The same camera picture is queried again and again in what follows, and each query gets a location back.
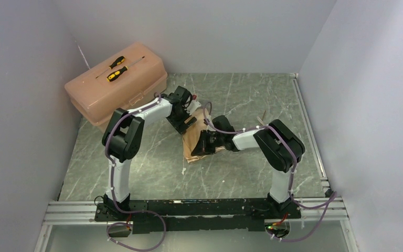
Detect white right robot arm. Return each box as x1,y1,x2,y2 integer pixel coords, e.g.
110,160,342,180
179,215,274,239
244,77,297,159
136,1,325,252
191,115,305,218

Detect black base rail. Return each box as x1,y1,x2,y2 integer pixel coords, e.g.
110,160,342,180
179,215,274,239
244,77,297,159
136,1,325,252
94,197,301,234

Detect orange cloth napkin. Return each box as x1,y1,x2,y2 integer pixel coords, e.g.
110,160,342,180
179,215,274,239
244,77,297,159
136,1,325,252
182,108,225,163

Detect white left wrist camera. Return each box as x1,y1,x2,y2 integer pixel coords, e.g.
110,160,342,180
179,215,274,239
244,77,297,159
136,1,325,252
186,94,202,114

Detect upper yellow black screwdriver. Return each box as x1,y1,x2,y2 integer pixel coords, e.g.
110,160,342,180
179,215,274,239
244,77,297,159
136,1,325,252
96,56,125,78

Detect lower yellow black screwdriver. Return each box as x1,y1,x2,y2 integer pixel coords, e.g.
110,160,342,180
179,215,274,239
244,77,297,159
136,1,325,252
107,56,145,82

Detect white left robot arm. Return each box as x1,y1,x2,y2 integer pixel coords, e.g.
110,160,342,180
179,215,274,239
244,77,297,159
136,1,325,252
102,86,201,221

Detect pink plastic toolbox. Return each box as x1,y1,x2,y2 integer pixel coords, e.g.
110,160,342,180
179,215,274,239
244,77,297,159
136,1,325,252
65,42,167,132

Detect yellow black screwdriver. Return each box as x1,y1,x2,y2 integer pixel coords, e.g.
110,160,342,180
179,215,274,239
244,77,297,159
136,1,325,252
96,56,125,78
107,56,145,82

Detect aluminium frame rail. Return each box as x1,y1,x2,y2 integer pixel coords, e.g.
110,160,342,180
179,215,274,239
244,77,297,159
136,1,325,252
34,197,359,251

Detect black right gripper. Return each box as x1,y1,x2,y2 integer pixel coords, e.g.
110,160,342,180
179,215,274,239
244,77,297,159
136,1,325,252
191,129,225,156

